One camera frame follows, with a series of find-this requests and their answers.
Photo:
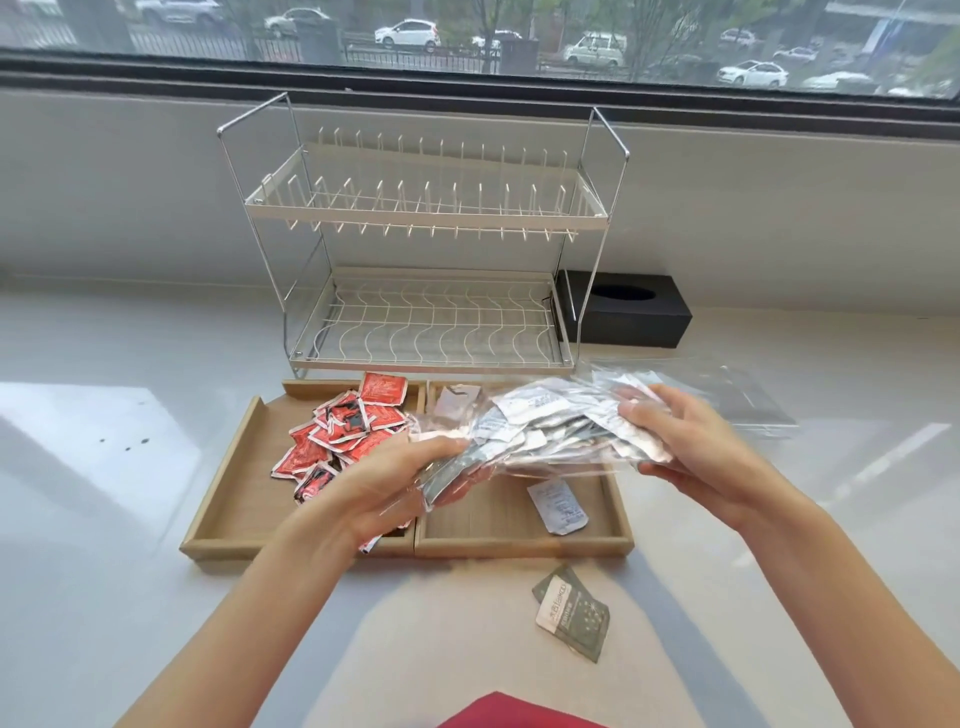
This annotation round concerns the row of parked cars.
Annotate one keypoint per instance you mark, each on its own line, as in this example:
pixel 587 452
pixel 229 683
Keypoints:
pixel 592 46

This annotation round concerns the person's right thumb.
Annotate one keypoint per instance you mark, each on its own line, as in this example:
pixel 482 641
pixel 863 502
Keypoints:
pixel 645 415

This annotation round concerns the pile of red sachets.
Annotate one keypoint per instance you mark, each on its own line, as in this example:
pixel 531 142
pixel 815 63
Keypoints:
pixel 337 435

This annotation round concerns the green and white sachet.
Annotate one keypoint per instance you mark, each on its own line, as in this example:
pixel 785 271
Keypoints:
pixel 574 615

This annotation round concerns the wooden tray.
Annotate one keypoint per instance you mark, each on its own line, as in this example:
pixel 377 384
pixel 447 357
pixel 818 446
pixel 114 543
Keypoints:
pixel 495 525
pixel 240 502

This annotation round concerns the person's right forearm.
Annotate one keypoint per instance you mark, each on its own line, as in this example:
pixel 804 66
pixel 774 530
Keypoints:
pixel 847 600

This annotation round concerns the person's right hand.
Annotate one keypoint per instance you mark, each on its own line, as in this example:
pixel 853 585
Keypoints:
pixel 705 457

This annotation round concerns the person's left hand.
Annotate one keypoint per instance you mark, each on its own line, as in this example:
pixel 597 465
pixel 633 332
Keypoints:
pixel 375 495

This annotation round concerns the clear acrylic tray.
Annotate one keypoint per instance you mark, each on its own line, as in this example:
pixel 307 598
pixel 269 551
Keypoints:
pixel 757 405

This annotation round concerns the black metal fence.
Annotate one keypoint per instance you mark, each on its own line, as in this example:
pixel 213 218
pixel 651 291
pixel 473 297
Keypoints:
pixel 420 56

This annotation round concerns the red garment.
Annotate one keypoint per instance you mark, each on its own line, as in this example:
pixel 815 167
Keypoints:
pixel 517 714

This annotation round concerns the person's left forearm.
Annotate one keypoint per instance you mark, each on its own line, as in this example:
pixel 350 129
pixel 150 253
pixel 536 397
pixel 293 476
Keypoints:
pixel 255 630

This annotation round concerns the clear plastic bag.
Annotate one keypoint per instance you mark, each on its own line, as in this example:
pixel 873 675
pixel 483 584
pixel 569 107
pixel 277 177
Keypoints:
pixel 555 457

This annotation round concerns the two-tier metal dish rack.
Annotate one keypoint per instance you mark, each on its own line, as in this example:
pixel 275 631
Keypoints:
pixel 435 210

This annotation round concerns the dark window frame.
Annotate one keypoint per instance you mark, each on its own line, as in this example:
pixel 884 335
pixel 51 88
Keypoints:
pixel 480 86

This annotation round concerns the black tissue box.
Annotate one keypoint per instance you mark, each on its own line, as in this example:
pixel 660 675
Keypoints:
pixel 637 315

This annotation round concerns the pile of silver sachets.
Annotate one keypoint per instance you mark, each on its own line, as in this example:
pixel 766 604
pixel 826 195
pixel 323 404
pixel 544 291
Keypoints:
pixel 547 427

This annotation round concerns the white printed sachet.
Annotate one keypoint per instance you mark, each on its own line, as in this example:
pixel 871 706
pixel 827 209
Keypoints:
pixel 559 508

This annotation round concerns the person's left thumb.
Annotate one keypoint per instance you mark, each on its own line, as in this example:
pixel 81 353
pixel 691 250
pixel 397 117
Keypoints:
pixel 431 450

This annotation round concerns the white sachet with hang hole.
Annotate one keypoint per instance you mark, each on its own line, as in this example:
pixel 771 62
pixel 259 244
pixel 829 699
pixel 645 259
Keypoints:
pixel 454 401

